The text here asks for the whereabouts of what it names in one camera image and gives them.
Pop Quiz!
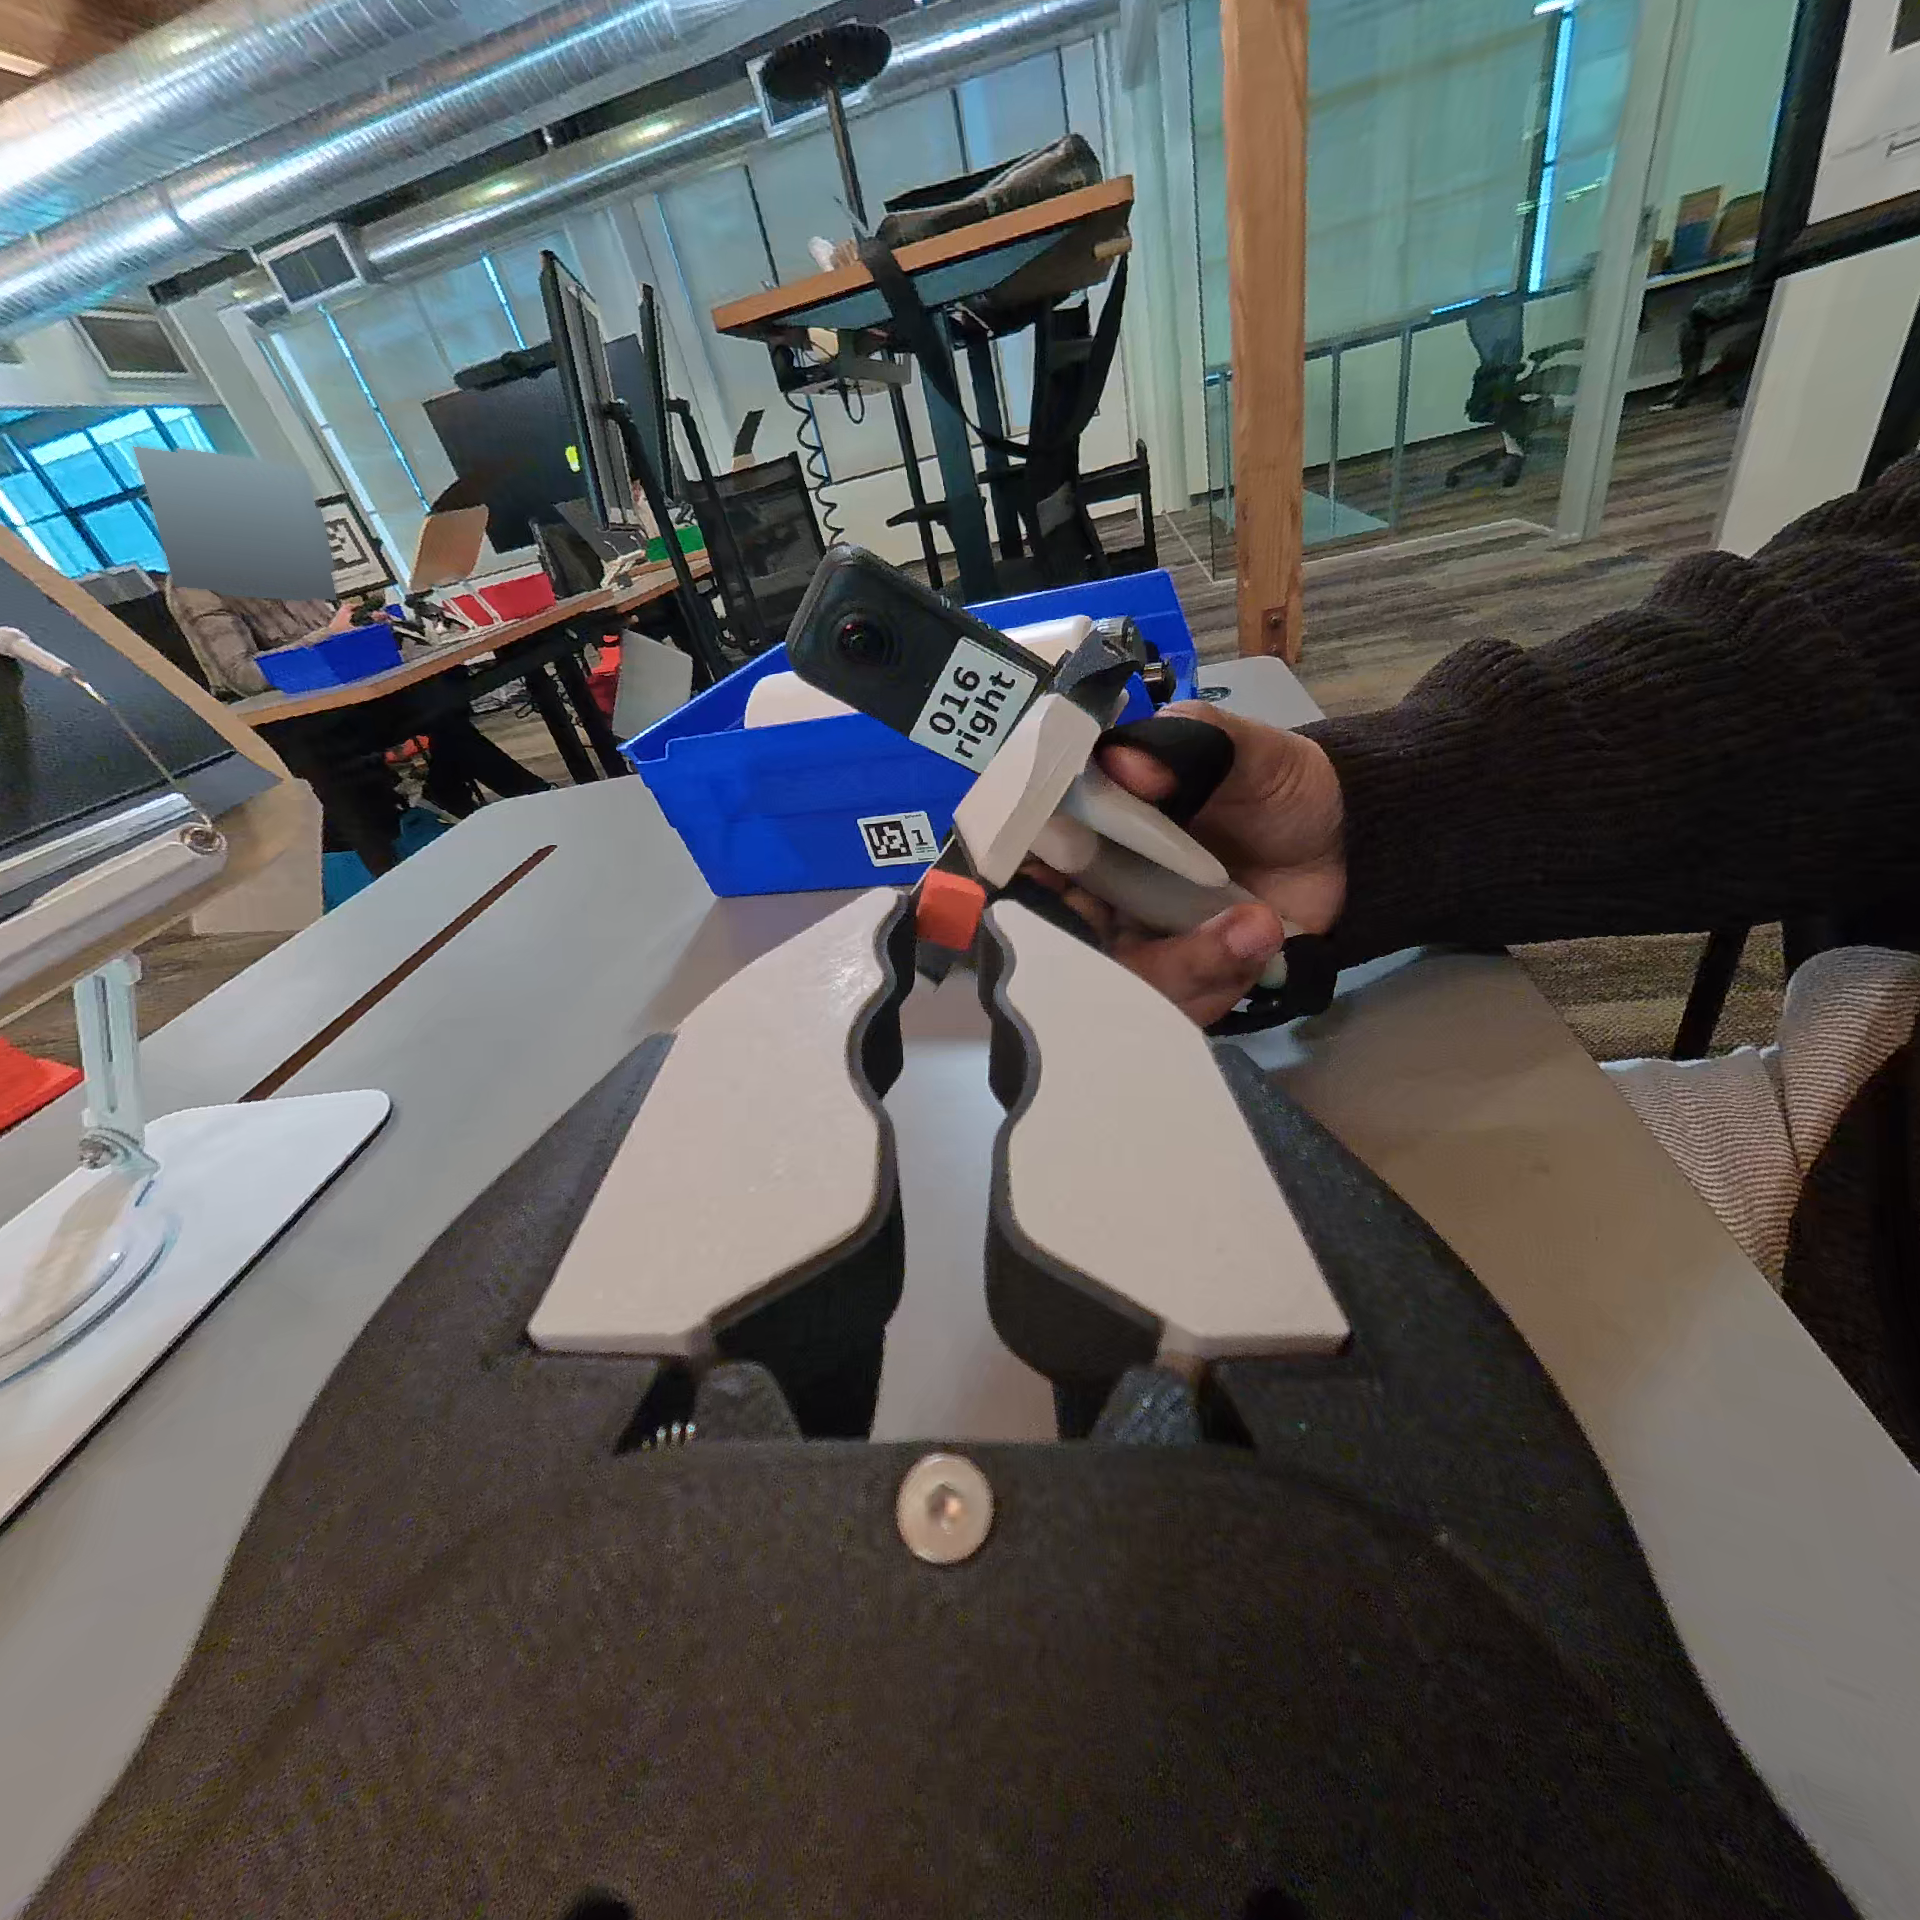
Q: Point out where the tag sign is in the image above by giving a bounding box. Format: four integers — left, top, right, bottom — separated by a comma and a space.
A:
314, 496, 393, 595

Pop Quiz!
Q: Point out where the person's right hand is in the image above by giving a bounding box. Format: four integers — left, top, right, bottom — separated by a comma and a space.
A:
1051, 697, 1351, 1033

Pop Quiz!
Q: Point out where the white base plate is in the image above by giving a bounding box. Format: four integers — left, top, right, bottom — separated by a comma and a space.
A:
0, 1087, 393, 1524

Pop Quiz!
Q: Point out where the small blue bin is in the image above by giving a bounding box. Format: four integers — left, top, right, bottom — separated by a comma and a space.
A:
250, 620, 406, 695

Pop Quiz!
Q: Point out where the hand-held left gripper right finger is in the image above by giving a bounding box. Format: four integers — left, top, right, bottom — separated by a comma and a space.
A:
976, 899, 1351, 1439

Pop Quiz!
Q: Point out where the black standing desk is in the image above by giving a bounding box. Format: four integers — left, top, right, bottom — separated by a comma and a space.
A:
710, 177, 1165, 601

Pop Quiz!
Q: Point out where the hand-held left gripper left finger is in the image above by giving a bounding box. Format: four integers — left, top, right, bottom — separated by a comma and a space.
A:
524, 888, 911, 1439

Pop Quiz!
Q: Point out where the white stand with black board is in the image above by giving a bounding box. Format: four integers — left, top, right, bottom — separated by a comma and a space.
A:
0, 524, 324, 932

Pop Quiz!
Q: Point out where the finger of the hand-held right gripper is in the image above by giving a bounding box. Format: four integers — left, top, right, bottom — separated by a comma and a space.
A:
911, 697, 1107, 985

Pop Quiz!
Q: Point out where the black metal leg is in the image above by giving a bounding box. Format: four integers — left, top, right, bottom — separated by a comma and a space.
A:
1671, 921, 1757, 1058

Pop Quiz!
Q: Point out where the blue bin with tag label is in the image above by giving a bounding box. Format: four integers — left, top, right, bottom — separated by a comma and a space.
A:
618, 568, 1197, 902

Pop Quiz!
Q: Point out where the silver stand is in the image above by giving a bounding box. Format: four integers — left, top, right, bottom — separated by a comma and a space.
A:
0, 791, 231, 1385

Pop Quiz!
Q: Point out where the coiled black cable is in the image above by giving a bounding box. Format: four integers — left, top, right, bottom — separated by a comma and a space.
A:
794, 381, 846, 557

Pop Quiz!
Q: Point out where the silver ventilation duct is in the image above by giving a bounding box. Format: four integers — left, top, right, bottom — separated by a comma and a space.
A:
0, 0, 781, 204
0, 0, 1140, 339

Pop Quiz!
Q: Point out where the black monitor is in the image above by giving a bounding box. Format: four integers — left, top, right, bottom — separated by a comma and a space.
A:
422, 367, 602, 557

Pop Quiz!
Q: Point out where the black mesh chair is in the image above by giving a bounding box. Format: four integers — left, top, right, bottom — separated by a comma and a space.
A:
692, 448, 828, 653

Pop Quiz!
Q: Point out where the red box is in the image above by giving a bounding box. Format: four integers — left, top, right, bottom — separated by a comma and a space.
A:
0, 1036, 82, 1133

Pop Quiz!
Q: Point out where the person's striped clothing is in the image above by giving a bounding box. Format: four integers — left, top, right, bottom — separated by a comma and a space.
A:
1605, 944, 1824, 1293

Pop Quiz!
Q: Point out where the white cable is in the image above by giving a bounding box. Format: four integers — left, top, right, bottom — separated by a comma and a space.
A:
0, 629, 204, 844

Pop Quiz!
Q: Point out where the person's right forearm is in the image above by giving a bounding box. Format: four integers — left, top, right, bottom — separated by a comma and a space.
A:
1296, 457, 1920, 979

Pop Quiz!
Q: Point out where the white bottle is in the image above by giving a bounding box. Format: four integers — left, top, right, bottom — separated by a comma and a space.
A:
742, 607, 1185, 736

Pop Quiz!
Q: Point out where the wooden post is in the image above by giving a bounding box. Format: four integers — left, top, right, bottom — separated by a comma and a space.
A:
1218, 0, 1309, 665

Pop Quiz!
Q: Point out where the black bag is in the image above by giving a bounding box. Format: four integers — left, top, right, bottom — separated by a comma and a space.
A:
877, 133, 1104, 249

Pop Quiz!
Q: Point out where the cardboard box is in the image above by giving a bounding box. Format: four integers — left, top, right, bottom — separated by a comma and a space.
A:
406, 507, 493, 595

